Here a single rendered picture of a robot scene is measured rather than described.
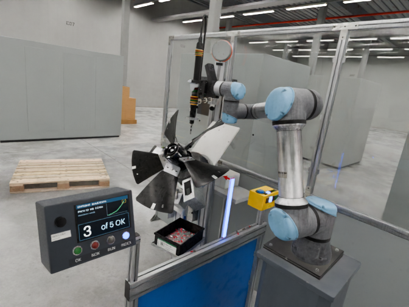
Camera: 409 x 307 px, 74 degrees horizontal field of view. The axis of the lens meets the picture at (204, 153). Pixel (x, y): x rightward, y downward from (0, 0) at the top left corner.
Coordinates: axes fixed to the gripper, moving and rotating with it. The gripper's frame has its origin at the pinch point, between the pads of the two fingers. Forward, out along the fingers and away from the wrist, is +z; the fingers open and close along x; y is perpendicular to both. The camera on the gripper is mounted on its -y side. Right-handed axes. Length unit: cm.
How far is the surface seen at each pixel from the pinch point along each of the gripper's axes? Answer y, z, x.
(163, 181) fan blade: 57, 1, -13
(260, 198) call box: 58, -42, 21
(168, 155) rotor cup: 43.7, 6.7, -7.2
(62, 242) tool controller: 48, -45, -79
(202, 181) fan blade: 49, -25, -8
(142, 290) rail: 82, -41, -50
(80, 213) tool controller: 41, -44, -74
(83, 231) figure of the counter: 46, -45, -74
